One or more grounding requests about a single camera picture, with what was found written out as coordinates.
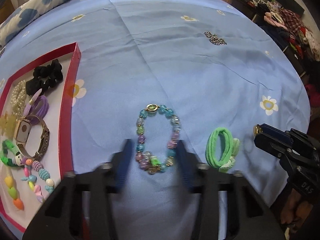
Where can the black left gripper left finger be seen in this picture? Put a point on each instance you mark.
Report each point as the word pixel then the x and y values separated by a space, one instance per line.
pixel 114 173

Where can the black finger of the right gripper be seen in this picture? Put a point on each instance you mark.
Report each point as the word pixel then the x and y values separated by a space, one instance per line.
pixel 272 140

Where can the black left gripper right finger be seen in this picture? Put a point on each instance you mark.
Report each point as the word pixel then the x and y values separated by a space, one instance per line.
pixel 191 169

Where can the black velvet scrunchie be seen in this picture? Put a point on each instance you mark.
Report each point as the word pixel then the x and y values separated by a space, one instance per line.
pixel 45 78

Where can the right hand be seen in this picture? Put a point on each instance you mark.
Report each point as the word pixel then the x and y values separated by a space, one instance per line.
pixel 295 211

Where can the gold mesh wristwatch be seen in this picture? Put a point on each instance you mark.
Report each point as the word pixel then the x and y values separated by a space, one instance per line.
pixel 32 137

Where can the heart bead strand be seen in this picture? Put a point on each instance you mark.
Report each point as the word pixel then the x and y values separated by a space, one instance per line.
pixel 10 183

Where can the pile of clothes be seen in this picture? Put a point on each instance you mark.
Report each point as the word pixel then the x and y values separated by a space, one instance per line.
pixel 289 30

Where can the blue floral bed sheet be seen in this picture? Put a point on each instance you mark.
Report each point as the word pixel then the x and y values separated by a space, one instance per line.
pixel 155 72

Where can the yellow hair clip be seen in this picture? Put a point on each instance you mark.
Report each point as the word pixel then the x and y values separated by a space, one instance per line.
pixel 8 123

